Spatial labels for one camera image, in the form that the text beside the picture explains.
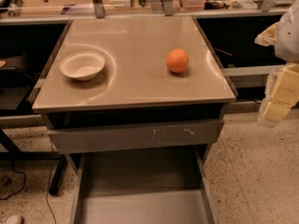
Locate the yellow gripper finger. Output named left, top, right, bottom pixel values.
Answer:
left=257, top=63, right=299, bottom=128
left=254, top=22, right=278, bottom=47

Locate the orange fruit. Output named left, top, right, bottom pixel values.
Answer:
left=166, top=49, right=189, bottom=74

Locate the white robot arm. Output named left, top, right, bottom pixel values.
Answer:
left=254, top=0, right=299, bottom=128

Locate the grey drawer cabinet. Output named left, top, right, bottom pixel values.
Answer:
left=33, top=16, right=236, bottom=169

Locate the open grey middle drawer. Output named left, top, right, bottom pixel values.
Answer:
left=69, top=147, right=220, bottom=224

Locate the grey top drawer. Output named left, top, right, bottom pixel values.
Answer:
left=48, top=119, right=224, bottom=154

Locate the white paper bowl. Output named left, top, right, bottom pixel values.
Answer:
left=60, top=51, right=106, bottom=81

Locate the black table leg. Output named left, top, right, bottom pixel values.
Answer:
left=48, top=155, right=67, bottom=195

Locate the black tool on bench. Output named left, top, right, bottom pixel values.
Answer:
left=0, top=0, right=23, bottom=17

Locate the white shoe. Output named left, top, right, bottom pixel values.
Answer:
left=0, top=215, right=23, bottom=224

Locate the black floor cable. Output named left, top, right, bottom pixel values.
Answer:
left=0, top=140, right=59, bottom=224

